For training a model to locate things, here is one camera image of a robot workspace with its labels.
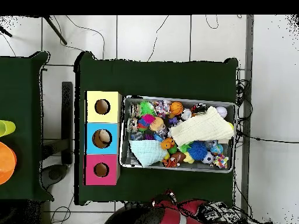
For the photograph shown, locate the black tripod leg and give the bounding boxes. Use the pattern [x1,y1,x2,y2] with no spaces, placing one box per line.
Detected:
[43,15,68,46]
[0,25,13,38]

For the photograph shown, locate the small toy soccer ball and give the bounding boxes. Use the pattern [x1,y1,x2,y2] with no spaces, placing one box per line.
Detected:
[201,151,215,165]

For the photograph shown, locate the black floor cable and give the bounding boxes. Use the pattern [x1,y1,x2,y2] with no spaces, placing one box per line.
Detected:
[147,15,169,62]
[65,15,105,59]

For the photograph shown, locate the yellow-green plastic cup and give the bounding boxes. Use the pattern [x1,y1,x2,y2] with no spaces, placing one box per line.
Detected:
[0,120,16,138]

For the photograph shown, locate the green spiky rubber ball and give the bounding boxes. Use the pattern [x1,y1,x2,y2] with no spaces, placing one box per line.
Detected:
[139,100,157,117]

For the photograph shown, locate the wooden box with three holes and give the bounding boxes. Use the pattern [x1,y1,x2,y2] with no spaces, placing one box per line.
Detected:
[83,90,123,186]

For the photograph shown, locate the white toy baseball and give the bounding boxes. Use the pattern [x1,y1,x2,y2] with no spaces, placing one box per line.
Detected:
[215,106,228,119]

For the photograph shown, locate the orange tiger plush toy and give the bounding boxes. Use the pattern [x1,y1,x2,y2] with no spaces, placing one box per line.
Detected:
[162,157,180,168]

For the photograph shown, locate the blue spiky rubber ball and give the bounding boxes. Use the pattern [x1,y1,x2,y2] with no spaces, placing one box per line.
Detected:
[187,140,208,161]

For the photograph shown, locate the orange toy basketball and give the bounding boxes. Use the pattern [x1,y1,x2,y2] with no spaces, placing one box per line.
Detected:
[169,101,185,116]

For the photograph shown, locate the black upright panel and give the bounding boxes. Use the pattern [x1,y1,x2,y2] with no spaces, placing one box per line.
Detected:
[61,81,74,165]

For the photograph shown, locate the dark green side table cloth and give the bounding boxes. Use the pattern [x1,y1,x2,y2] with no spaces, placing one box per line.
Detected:
[0,51,54,202]

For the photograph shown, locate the black cable bundle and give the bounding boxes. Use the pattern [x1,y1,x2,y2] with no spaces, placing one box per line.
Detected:
[235,79,253,123]

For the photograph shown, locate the wire mesh bin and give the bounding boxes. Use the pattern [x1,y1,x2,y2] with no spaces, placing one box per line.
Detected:
[119,94,237,174]

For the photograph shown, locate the pink spiky rubber ball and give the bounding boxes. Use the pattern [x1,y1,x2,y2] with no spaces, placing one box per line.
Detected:
[138,113,157,128]

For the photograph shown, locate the light blue waffle cloth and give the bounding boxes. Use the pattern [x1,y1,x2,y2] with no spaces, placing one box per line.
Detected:
[128,139,169,168]

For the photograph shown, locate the cream knitted cloth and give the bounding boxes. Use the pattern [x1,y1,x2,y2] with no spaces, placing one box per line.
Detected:
[169,106,235,147]

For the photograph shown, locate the white cloth with coloured spots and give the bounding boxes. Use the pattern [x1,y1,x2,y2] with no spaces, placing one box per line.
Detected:
[210,153,230,169]

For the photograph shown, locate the orange plastic bowl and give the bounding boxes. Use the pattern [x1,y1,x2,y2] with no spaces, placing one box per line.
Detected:
[0,141,18,186]

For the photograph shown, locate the black round floor base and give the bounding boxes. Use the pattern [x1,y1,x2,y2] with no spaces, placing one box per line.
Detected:
[40,163,70,190]

